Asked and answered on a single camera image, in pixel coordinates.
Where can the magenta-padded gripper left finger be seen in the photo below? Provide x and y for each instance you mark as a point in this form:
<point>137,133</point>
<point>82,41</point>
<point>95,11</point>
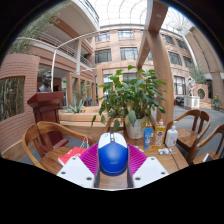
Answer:
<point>76,170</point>

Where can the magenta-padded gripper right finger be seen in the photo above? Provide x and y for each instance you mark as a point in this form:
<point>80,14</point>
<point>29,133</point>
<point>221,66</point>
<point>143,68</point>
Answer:
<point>149,169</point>

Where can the blue and white computer mouse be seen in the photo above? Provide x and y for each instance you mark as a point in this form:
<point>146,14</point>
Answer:
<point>112,156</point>

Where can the clear blister pack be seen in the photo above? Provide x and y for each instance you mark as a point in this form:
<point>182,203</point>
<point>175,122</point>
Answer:
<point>165,151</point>

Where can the blue tube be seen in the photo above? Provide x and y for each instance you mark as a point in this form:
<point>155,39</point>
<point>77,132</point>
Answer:
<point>147,138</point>

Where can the yellow liquid bottle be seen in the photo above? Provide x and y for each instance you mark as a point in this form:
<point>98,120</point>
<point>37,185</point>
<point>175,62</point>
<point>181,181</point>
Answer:
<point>160,135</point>

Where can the white pump bottle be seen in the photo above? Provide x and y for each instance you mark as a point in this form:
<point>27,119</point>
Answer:
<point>171,136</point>

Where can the wooden armchair holding red bag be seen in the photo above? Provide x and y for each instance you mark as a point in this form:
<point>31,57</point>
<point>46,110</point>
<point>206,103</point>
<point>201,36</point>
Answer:
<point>50,128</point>

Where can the spiky agave plant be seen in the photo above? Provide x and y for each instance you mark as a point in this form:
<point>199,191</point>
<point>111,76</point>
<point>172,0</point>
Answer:
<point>75,107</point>

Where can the green plant in white pot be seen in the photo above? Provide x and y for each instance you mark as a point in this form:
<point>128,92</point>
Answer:
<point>130,93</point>

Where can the white stone statue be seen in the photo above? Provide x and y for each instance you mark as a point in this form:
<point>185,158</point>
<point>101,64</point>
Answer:
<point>191,96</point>

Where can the dark bust statue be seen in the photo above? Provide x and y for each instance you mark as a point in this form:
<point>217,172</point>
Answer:
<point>45,83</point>

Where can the dark wooden pedestal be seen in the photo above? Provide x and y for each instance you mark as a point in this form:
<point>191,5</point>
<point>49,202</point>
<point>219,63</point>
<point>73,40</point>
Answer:
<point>46,106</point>

